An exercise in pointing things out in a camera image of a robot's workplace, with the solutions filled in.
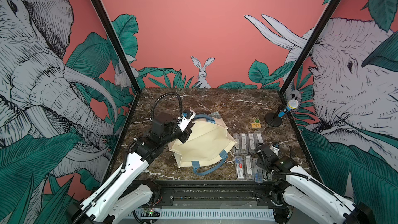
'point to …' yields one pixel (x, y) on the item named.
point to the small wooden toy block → (256, 125)
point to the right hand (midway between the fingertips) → (261, 158)
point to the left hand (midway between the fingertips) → (193, 121)
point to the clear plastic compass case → (237, 148)
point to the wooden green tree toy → (257, 121)
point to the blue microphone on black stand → (270, 119)
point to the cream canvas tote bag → (207, 146)
